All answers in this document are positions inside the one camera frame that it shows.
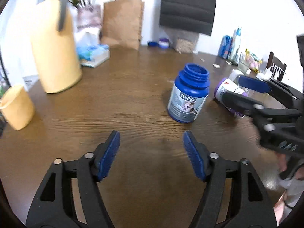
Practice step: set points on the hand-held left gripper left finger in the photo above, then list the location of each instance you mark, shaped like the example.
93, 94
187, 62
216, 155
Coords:
108, 155

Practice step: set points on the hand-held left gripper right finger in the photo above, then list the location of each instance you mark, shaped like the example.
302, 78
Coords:
195, 156

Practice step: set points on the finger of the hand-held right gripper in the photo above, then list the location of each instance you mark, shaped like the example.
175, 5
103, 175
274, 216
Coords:
239, 101
253, 84

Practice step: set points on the purple label bottle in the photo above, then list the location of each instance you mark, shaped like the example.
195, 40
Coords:
231, 87

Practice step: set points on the person's right forearm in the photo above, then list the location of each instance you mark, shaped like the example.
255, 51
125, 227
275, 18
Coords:
292, 192

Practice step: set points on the yellow cup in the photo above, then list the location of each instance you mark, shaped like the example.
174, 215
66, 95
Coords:
16, 108

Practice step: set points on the person's right hand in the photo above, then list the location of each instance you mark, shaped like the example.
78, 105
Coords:
282, 162

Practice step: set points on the white paper bag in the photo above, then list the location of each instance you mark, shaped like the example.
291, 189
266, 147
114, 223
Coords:
270, 73

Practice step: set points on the yellow snack packet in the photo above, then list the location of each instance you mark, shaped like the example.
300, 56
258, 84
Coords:
253, 60

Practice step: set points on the wooden chair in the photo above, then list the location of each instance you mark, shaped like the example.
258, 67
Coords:
276, 63

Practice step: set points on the white spray bottle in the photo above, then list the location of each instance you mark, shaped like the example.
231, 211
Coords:
235, 45

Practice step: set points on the blue packet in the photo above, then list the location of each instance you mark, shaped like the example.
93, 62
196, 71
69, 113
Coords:
225, 46

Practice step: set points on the blue open jar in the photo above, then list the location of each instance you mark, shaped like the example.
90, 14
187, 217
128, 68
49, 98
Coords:
187, 99

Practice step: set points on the clear bag of granules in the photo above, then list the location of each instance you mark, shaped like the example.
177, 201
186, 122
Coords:
185, 45

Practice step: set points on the small purple lidded jar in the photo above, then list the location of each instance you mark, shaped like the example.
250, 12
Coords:
163, 43

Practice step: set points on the black chair back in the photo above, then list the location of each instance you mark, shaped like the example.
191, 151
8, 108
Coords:
187, 7

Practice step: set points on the blue tissue pack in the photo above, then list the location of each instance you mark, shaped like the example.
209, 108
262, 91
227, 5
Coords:
93, 54

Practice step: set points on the blue lid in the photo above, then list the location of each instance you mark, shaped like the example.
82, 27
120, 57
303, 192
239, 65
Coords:
152, 43

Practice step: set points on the printed paper sheet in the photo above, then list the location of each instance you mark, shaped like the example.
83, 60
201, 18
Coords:
30, 83

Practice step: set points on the yellow thermos jug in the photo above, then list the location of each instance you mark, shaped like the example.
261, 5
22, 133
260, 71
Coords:
55, 57

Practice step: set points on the white plastic bag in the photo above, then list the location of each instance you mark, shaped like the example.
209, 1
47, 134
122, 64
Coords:
86, 39

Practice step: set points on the brown paper bag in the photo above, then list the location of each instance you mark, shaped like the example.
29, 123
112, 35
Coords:
122, 22

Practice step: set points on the flower vase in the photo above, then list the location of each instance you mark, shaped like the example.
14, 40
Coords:
86, 14

